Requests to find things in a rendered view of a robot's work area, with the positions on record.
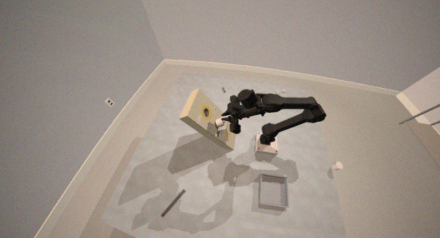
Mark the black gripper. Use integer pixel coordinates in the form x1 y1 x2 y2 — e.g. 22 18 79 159
221 95 250 134

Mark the beige cylinder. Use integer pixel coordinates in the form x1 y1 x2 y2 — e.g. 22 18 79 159
331 162 343 170

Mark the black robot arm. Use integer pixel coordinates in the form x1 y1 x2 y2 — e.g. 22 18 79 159
227 89 327 145

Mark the white cylinder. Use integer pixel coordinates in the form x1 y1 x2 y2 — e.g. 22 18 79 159
216 117 226 127

